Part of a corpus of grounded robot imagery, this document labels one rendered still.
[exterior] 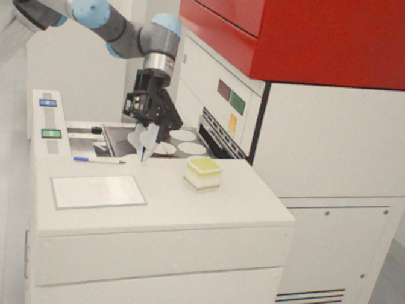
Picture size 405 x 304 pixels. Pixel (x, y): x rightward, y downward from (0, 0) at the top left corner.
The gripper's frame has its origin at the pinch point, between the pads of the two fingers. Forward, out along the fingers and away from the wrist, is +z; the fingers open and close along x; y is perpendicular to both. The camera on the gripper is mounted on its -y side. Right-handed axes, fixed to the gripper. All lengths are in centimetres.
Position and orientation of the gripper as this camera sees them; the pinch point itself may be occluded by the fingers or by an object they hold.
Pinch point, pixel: (145, 157)
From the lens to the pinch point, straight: 114.2
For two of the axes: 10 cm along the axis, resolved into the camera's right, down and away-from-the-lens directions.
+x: 8.4, 0.1, -5.4
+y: -5.2, -3.0, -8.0
